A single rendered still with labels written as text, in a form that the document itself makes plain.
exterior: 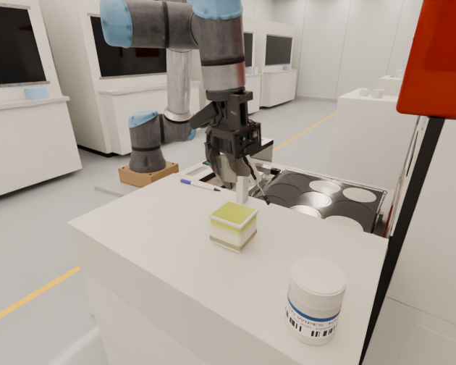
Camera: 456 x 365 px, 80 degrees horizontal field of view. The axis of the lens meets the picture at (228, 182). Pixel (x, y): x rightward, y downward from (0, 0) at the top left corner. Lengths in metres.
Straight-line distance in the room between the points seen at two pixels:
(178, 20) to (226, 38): 0.12
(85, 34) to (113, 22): 3.36
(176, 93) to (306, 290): 0.84
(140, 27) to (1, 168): 2.93
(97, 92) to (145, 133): 2.84
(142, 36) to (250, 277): 0.46
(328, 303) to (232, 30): 0.40
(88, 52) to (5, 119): 1.23
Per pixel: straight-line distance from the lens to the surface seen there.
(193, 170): 0.93
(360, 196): 0.98
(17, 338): 1.93
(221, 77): 0.47
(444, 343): 0.81
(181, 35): 0.56
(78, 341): 1.77
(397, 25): 8.76
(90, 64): 3.90
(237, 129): 0.48
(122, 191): 1.17
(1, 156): 3.35
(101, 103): 3.97
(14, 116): 3.33
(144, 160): 1.14
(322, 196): 0.94
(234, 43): 0.47
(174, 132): 1.13
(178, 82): 1.03
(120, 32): 0.55
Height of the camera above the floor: 1.32
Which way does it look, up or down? 25 degrees down
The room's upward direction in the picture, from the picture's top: straight up
